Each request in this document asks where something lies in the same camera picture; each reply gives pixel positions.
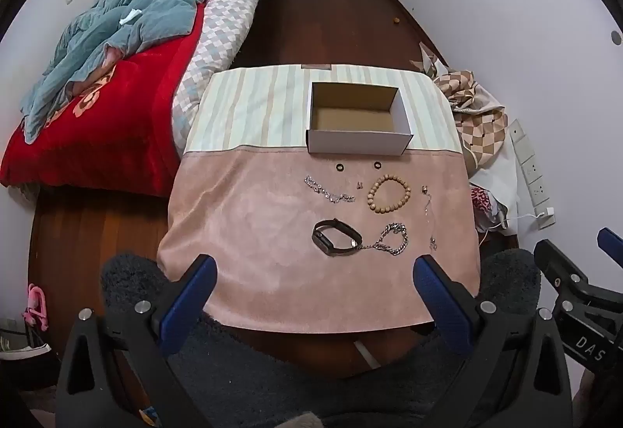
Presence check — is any pink plastic object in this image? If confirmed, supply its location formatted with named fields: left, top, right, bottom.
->
left=20, top=283, right=49, bottom=331

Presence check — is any thin silver chain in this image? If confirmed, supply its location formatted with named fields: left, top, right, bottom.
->
left=424, top=193, right=437, bottom=250

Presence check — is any black watch band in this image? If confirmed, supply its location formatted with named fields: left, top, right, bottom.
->
left=312, top=218, right=363, bottom=257

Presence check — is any silver crystal bracelet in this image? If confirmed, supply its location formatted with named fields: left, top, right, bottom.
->
left=304, top=175, right=356, bottom=205

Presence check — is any brown checkered cloth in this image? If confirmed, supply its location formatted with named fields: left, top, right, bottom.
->
left=409, top=43, right=519, bottom=215

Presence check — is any red blanket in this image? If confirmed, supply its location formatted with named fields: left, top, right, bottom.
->
left=0, top=0, right=259, bottom=197

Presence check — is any wooden bead bracelet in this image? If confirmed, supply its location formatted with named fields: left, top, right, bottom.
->
left=367, top=174, right=412, bottom=215

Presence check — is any wall socket strip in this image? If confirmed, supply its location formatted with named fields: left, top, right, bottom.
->
left=509, top=119, right=558, bottom=229

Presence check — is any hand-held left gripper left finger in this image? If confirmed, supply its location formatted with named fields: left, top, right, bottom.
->
left=56, top=254, right=218, bottom=428

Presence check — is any white cardboard box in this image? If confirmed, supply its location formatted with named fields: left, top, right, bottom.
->
left=306, top=81, right=414, bottom=155

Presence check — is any bed with quilts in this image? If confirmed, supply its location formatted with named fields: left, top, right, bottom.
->
left=170, top=0, right=283, bottom=156

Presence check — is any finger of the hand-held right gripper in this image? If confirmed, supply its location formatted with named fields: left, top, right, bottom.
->
left=534, top=240, right=592, bottom=307
left=598, top=227, right=623, bottom=266

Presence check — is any chunky silver chain bracelet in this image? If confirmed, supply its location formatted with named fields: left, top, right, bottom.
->
left=360, top=222, right=408, bottom=257

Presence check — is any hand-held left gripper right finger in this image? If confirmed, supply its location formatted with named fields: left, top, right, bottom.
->
left=413, top=254, right=572, bottom=428

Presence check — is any red printed plastic bag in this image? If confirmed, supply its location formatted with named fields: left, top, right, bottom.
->
left=470, top=185, right=509, bottom=231

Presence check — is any teal quilt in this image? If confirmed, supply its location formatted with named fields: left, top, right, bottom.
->
left=20, top=0, right=283, bottom=144

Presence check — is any white charger cable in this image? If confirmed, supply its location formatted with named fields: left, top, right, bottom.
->
left=479, top=213, right=539, bottom=244

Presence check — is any pink and striped tablecloth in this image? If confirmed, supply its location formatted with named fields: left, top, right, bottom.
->
left=157, top=64, right=482, bottom=335

